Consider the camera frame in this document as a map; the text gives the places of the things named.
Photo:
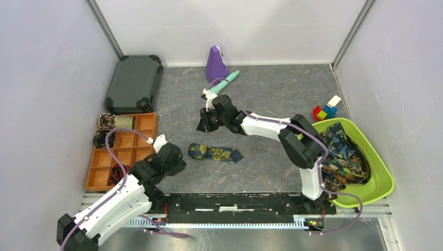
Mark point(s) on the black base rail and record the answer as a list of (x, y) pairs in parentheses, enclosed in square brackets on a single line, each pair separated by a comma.
[(238, 208)]

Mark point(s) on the rolled olive speckled tie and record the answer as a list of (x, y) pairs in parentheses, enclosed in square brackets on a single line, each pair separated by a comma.
[(126, 122)]

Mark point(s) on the teal cylindrical pen tool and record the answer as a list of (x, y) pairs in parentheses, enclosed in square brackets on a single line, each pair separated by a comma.
[(218, 84)]

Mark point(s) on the rolled orange black tie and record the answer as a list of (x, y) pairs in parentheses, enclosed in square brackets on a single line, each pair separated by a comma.
[(116, 174)]

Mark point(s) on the dark green hard case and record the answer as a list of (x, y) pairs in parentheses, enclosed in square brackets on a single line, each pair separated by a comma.
[(134, 85)]

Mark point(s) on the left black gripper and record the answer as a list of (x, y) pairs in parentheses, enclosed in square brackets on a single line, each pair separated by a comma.
[(181, 164)]

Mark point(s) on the blue yellow floral tie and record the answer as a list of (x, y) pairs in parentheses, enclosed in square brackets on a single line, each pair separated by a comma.
[(217, 153)]

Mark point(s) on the rolled black patterned tie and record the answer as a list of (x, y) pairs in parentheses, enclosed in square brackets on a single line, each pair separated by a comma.
[(100, 138)]

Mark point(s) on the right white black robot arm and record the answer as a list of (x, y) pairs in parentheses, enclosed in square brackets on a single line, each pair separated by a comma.
[(301, 142)]

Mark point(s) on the colourful toy block stack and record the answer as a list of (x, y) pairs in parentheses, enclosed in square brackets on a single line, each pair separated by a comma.
[(328, 111)]

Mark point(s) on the pile of patterned ties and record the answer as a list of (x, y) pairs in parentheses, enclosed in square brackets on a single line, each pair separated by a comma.
[(346, 164)]

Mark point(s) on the purple metronome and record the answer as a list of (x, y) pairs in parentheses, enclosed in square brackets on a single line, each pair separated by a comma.
[(215, 66)]

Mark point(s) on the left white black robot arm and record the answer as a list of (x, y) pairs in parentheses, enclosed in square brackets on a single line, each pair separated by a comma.
[(136, 194)]

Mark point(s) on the lime green plastic bin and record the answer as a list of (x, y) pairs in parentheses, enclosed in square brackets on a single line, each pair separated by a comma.
[(381, 182)]

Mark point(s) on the rolled pink brown tie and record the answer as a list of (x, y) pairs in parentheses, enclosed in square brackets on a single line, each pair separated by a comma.
[(106, 122)]

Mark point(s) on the orange compartment tray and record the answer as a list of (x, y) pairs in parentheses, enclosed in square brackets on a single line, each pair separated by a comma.
[(129, 147)]

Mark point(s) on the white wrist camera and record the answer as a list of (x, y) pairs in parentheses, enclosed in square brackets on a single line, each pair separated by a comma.
[(209, 97), (158, 142)]

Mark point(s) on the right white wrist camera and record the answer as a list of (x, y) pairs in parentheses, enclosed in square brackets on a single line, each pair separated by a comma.
[(209, 97)]

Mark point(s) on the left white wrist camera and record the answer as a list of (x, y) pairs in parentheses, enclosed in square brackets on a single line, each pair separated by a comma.
[(158, 142)]

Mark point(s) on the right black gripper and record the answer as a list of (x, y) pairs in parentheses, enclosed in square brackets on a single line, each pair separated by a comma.
[(204, 125)]

